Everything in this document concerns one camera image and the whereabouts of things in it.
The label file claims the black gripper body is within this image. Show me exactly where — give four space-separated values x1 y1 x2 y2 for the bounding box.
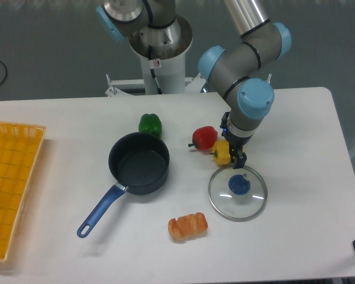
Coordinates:
220 112 253 150

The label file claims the yellow bell pepper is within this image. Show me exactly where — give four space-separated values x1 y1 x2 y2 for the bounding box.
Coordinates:
210 140 231 166

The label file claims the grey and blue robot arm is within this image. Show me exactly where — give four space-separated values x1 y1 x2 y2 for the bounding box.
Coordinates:
96 1 292 169

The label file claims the red bell pepper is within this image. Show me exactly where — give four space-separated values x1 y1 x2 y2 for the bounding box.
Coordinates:
188 126 218 150

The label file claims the green bell pepper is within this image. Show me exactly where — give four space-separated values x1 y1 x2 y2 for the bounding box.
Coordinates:
138 113 162 138

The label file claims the glass lid with blue knob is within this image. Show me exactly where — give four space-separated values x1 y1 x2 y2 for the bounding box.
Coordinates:
208 166 268 222

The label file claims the glazed bread pastry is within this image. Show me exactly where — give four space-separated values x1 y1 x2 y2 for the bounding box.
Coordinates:
167 212 208 241

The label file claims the yellow woven basket tray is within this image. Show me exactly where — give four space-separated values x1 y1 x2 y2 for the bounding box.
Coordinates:
0 121 46 262

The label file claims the dark saucepan with blue handle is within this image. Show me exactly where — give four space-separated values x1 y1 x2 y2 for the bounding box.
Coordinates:
77 132 170 238

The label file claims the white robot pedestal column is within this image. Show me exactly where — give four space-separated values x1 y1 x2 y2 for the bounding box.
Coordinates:
129 15 193 95

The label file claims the white metal base frame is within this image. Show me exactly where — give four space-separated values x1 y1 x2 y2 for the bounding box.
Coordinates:
105 70 273 97

